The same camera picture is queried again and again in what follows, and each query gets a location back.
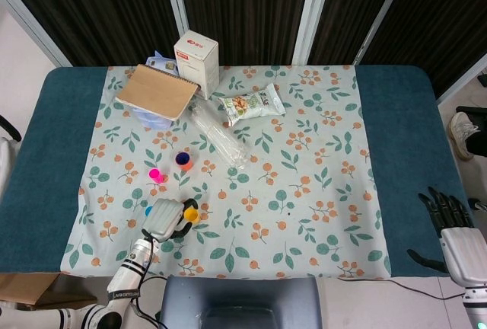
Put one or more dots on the white sneaker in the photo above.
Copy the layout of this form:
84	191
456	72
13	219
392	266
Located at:
462	135

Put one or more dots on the yellow plastic cup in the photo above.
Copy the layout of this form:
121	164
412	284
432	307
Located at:
191	215

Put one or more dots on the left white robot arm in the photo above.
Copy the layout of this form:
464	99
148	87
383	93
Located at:
125	279

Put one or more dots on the tall white carton box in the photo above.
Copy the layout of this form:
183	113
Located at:
198	66

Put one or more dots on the clear plastic packaging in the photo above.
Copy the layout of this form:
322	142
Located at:
218	136

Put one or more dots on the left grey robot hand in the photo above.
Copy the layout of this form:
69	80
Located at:
163	218

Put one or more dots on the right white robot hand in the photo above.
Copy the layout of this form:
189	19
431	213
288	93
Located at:
466	253

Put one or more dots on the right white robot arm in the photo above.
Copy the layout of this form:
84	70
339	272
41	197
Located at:
475	308

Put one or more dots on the black trouser leg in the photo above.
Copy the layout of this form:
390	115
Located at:
478	144

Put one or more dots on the pink plastic cup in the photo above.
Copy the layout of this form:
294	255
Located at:
155	174

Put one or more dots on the teal table cover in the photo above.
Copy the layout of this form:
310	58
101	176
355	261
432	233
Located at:
38	173

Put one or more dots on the orange plastic cup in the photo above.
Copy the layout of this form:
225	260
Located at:
187	167

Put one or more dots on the nut snack bag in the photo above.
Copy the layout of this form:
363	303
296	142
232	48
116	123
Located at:
251	104

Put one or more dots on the floral fruit print tablecloth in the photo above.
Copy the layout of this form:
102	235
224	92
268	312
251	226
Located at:
285	192

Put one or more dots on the light blue plastic cup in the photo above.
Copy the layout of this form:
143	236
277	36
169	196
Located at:
148	211

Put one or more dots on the dark folding screen white frame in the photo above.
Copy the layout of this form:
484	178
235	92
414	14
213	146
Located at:
247	5

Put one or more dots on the brown cardboard box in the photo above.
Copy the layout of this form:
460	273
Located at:
34	287

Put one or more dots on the pale blue tissue pack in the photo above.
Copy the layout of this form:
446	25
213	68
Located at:
161	62

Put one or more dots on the dark blue plastic cup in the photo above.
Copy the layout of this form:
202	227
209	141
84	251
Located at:
182	158

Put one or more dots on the grey padded robot base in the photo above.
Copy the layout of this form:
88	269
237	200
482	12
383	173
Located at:
239	302

